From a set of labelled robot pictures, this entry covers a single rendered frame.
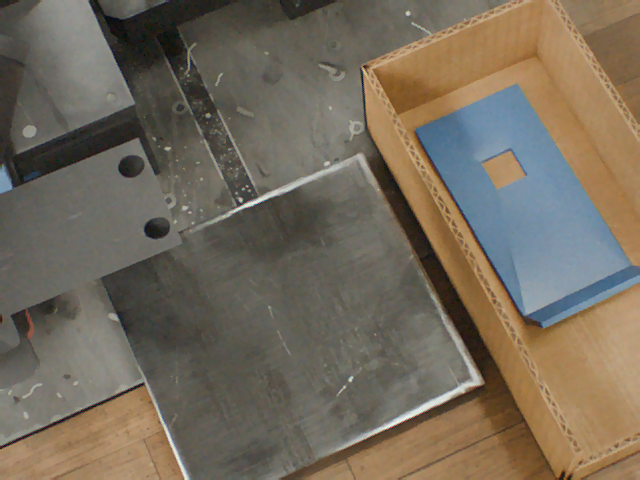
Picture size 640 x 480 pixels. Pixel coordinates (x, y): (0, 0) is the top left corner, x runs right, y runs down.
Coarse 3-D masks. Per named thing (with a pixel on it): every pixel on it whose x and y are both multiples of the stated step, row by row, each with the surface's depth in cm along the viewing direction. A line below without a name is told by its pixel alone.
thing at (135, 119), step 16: (112, 128) 74; (128, 128) 75; (64, 144) 73; (80, 144) 74; (96, 144) 75; (112, 144) 75; (144, 144) 77; (32, 160) 73; (48, 160) 74; (64, 160) 75; (80, 160) 75
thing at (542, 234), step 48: (432, 144) 79; (480, 144) 79; (528, 144) 79; (480, 192) 78; (528, 192) 77; (576, 192) 77; (480, 240) 76; (528, 240) 76; (576, 240) 76; (528, 288) 75; (576, 288) 75; (624, 288) 72
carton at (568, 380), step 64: (384, 64) 75; (448, 64) 78; (512, 64) 81; (576, 64) 75; (384, 128) 75; (576, 128) 79; (448, 192) 78; (448, 256) 73; (512, 320) 75; (576, 320) 74; (512, 384) 72; (576, 384) 73; (576, 448) 65
